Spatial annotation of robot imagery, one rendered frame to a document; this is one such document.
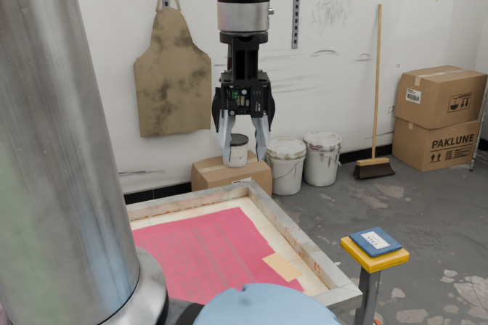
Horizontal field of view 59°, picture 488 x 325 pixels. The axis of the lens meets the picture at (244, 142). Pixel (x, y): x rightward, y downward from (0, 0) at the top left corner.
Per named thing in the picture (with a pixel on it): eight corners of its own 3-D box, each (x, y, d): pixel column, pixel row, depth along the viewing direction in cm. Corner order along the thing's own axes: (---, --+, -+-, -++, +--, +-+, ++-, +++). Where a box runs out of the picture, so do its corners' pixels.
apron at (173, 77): (210, 126, 320) (206, -26, 280) (214, 129, 314) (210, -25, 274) (139, 136, 301) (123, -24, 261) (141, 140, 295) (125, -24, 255)
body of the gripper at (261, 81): (219, 122, 62) (217, 38, 58) (219, 104, 70) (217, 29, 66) (271, 121, 63) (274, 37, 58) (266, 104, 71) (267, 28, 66)
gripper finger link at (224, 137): (210, 171, 67) (221, 116, 64) (210, 155, 73) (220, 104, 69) (230, 174, 67) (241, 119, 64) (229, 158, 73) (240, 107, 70)
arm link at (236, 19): (216, -1, 64) (271, -2, 65) (217, 30, 66) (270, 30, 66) (216, 3, 57) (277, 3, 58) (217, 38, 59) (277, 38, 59)
